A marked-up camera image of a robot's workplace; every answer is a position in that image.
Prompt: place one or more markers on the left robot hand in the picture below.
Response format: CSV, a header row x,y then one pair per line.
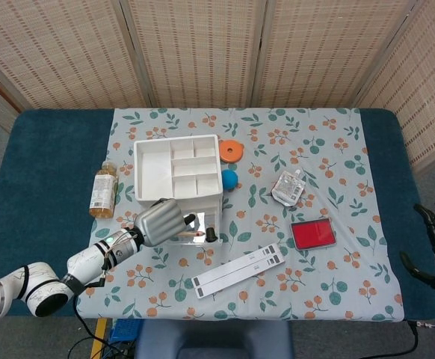
x,y
159,222

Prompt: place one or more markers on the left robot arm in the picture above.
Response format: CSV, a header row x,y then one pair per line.
x,y
86,263

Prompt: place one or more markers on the white plastic drawer organizer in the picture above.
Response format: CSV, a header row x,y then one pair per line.
x,y
154,175

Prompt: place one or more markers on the wooden stick with red band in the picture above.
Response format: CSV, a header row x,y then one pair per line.
x,y
193,233

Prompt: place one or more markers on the amber drink bottle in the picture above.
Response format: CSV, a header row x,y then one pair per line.
x,y
103,188

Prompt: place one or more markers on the blue ball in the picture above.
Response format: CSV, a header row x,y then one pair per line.
x,y
230,179

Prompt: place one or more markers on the white folding stand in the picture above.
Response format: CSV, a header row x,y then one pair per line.
x,y
236,271

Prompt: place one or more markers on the orange round disc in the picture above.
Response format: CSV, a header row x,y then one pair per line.
x,y
230,150

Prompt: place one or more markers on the blue plastic crate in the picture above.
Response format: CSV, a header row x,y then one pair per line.
x,y
126,331

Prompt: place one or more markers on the blue-grey chair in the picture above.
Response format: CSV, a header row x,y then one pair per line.
x,y
213,340

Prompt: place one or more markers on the clear plastic packet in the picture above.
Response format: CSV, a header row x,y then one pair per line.
x,y
287,188

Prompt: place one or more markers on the red ink pad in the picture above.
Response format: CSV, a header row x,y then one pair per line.
x,y
312,235

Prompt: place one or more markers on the floral tablecloth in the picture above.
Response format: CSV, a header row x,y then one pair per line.
x,y
333,168

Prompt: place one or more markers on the bamboo folding screen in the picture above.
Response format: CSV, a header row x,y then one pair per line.
x,y
202,56

